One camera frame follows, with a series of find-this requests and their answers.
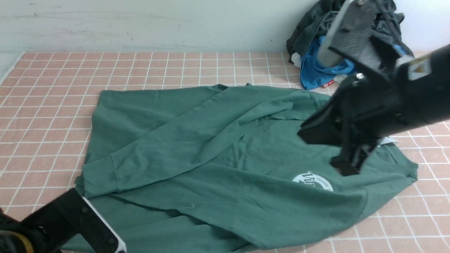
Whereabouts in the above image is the blue crumpled garment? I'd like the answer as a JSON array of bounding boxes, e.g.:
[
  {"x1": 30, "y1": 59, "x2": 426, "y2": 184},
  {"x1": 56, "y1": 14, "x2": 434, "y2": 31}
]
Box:
[{"x1": 301, "y1": 35, "x2": 408, "y2": 90}]

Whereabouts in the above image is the green long sleeve shirt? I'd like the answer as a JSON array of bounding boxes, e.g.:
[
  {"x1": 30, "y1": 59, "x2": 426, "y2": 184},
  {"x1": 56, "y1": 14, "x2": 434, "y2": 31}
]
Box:
[{"x1": 75, "y1": 84, "x2": 418, "y2": 253}]

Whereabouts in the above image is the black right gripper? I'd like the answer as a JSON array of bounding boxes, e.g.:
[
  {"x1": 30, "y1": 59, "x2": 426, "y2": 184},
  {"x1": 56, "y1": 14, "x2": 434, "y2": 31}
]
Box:
[{"x1": 297, "y1": 70, "x2": 418, "y2": 176}]

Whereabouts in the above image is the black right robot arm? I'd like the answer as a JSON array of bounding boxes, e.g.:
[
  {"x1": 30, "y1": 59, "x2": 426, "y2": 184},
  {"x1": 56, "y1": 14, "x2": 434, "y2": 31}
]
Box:
[{"x1": 298, "y1": 45, "x2": 450, "y2": 176}]

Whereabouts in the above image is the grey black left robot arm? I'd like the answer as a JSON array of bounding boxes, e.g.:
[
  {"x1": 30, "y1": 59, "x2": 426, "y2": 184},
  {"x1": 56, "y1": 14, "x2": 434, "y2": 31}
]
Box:
[{"x1": 0, "y1": 209, "x2": 46, "y2": 253}]

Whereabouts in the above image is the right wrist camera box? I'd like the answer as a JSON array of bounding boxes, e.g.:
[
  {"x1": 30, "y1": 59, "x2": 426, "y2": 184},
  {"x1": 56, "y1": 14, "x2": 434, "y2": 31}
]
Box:
[{"x1": 317, "y1": 0, "x2": 402, "y2": 70}]

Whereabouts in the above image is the dark grey crumpled garment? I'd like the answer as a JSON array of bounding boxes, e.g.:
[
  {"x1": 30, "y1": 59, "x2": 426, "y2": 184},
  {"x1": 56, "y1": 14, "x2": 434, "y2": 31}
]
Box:
[{"x1": 286, "y1": 0, "x2": 413, "y2": 64}]

